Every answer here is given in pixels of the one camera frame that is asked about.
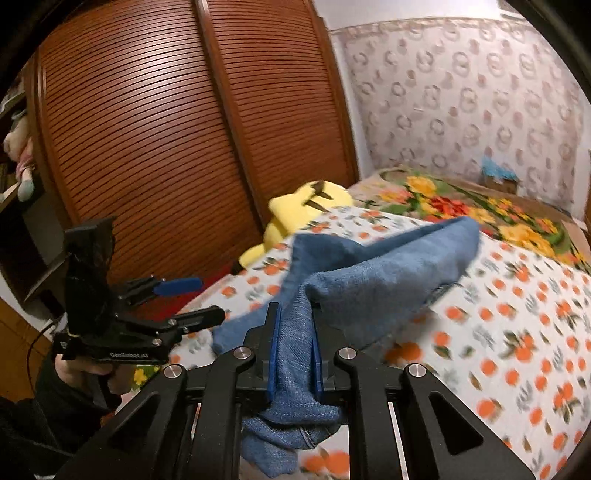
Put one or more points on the blue plastic bag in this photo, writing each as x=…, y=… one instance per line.
x=496, y=166

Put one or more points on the person's left forearm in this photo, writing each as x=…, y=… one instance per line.
x=41, y=424

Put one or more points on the blue denim pants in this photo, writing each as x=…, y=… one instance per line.
x=369, y=286

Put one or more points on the wooden louvered wardrobe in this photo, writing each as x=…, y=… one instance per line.
x=138, y=138

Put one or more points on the brown slatted wardrobe door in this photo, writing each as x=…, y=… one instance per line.
x=286, y=92

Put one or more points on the pastel stuffed doll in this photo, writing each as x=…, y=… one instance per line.
x=18, y=152

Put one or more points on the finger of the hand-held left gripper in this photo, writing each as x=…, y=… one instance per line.
x=198, y=319
x=178, y=286

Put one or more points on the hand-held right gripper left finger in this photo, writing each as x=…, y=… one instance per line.
x=272, y=355

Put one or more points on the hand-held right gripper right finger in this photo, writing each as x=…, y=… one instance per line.
x=316, y=369

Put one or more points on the brown cardboard box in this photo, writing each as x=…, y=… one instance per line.
x=503, y=184

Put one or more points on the person's left hand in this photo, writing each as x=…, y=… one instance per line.
x=67, y=369

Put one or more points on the red cloth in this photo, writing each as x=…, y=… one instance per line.
x=217, y=277

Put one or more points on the floral bed blanket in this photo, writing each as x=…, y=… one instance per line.
x=461, y=203

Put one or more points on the circle pattern lace curtain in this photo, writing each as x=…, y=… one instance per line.
x=461, y=92

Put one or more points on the yellow plush toy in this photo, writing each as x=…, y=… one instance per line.
x=295, y=207

